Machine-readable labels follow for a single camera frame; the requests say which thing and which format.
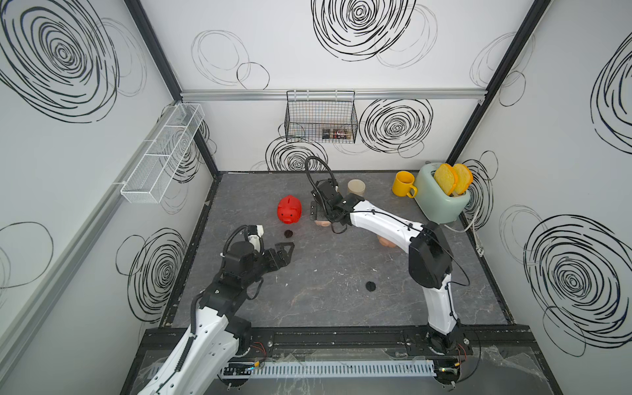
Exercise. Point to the small items in basket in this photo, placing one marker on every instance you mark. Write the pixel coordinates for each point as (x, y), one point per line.
(337, 134)

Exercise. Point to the dark pink piggy bank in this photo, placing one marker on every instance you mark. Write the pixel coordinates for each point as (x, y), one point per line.
(386, 243)

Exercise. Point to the black corner frame post right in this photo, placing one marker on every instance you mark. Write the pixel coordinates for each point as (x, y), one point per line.
(523, 34)

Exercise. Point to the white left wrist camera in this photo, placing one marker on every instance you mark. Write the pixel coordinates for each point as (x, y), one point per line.
(254, 235)

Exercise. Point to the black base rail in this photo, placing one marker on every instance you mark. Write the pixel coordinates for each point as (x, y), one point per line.
(412, 340)

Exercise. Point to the yellow toast slice right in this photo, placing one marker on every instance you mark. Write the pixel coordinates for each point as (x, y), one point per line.
(464, 179)

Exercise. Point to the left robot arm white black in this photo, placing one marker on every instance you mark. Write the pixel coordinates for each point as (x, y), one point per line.
(215, 334)

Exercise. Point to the white wire shelf basket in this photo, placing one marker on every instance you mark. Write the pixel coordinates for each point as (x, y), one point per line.
(169, 142)

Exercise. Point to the yellow mug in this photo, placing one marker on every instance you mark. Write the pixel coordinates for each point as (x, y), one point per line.
(403, 185)

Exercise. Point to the aluminium wall rail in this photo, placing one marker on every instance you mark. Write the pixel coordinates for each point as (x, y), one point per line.
(335, 94)
(60, 187)

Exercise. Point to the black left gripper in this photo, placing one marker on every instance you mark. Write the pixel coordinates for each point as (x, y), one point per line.
(274, 265)

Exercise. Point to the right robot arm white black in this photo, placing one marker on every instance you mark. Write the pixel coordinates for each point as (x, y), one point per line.
(430, 260)

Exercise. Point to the white slotted cable duct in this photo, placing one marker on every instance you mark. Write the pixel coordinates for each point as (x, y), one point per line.
(330, 369)

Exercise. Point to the yellow toast slice left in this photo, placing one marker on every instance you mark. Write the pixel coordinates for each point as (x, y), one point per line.
(447, 179)

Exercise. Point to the aluminium wall rail left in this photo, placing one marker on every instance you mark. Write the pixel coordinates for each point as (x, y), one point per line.
(60, 187)

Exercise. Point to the black corner frame post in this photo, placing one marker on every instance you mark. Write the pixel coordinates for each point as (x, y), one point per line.
(158, 55)
(523, 34)

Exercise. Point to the aluminium wall rail back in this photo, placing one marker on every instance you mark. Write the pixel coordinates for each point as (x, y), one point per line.
(335, 94)

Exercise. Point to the mint green toaster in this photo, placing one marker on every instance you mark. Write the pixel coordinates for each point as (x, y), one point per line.
(437, 206)

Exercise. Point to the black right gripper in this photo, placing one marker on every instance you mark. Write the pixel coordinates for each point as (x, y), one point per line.
(315, 211)

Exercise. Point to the yellow toast slice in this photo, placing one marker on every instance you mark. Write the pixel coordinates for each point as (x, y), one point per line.
(464, 179)
(447, 179)

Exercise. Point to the red piggy bank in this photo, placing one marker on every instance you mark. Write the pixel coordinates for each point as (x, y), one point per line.
(289, 210)

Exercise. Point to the black wire basket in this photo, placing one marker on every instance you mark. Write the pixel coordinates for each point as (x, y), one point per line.
(305, 119)

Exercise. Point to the black corner frame post left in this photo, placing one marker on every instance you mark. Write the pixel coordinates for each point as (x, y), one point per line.
(158, 55)

